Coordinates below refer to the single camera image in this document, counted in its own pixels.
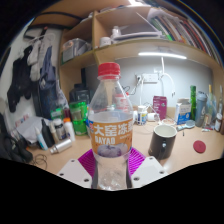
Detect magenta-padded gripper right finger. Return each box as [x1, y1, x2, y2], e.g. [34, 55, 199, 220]
[127, 147, 169, 189]

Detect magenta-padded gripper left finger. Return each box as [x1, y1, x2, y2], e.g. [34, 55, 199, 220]
[56, 148, 98, 189]

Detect clear red-capped drink bottle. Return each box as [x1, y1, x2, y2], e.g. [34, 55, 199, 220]
[87, 61, 135, 192]

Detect silver tube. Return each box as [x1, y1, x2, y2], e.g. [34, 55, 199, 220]
[49, 138, 73, 155]

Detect black mug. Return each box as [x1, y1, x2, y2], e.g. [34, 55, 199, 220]
[147, 124, 178, 161]

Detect flat round red coaster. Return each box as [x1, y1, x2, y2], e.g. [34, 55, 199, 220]
[192, 139, 207, 154]

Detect white paper sheet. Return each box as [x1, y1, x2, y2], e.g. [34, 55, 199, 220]
[15, 115, 44, 141]

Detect magenta box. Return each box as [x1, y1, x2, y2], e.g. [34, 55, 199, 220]
[152, 95, 168, 121]

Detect blue and white carton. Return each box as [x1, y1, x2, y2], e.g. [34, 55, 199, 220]
[174, 97, 192, 126]

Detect grey shaker bottle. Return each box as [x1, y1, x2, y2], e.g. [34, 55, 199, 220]
[194, 91, 208, 128]

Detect tall green bottle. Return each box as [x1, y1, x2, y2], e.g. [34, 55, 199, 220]
[189, 85, 198, 121]

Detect brown jar with white lid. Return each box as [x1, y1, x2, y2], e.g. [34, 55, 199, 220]
[214, 112, 224, 133]

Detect white power strip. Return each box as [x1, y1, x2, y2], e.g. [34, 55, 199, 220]
[134, 73, 159, 84]

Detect dark hanging clothes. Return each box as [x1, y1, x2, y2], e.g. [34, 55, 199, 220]
[6, 31, 68, 116]

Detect white strip desk lamp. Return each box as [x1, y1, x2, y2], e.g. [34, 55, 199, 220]
[137, 51, 188, 60]

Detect wooden shelf unit with books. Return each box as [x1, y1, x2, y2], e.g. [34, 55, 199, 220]
[58, 3, 224, 68]

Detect black cable loops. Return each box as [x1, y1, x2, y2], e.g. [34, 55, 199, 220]
[31, 153, 49, 167]

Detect black headphones and cables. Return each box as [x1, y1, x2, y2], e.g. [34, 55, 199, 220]
[0, 113, 34, 164]

